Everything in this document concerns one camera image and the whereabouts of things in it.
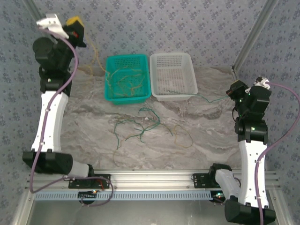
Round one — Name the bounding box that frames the white plastic mesh basket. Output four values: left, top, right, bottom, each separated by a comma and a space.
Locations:
149, 52, 199, 102

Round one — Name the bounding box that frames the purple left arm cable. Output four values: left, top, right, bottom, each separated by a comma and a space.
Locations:
29, 27, 115, 208

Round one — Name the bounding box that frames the aluminium frame post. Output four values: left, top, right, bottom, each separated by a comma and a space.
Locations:
22, 0, 45, 22
232, 0, 281, 71

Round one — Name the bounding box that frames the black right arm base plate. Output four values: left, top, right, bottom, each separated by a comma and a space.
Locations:
192, 172, 225, 189

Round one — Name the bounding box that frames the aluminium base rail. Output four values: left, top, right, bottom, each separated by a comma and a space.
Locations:
25, 170, 281, 191

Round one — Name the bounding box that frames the grey slotted cable duct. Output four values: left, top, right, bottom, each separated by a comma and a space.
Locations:
34, 191, 215, 202

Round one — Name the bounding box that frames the teal plastic mesh basket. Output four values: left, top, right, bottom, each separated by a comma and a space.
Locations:
104, 53, 152, 105

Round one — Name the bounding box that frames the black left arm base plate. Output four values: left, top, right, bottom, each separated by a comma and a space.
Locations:
68, 173, 111, 189

